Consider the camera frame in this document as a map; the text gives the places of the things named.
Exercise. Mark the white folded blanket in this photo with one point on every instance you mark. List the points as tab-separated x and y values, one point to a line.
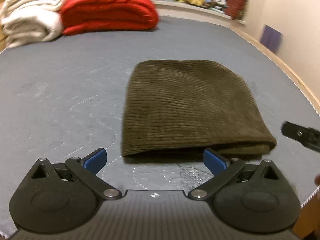
29	21

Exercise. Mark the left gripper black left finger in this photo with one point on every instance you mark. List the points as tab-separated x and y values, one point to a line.
56	198

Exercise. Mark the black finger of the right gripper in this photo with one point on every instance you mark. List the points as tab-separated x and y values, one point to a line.
307	136

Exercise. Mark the wooden cabinet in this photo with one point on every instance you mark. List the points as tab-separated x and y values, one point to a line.
307	225

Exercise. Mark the person's right hand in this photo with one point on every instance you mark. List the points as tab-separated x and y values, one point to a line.
317	180

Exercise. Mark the wooden bed frame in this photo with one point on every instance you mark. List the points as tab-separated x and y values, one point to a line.
299	83

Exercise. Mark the red folded quilt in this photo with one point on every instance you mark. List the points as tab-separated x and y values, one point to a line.
83	16

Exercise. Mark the purple box by wall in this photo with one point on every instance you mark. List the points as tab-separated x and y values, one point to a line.
271	39

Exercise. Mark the dark red cushion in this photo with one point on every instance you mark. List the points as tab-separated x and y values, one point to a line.
235	8

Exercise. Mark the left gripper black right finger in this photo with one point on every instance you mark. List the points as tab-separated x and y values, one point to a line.
254	198

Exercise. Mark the brown corduroy pants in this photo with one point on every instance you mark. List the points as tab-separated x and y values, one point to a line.
174	104

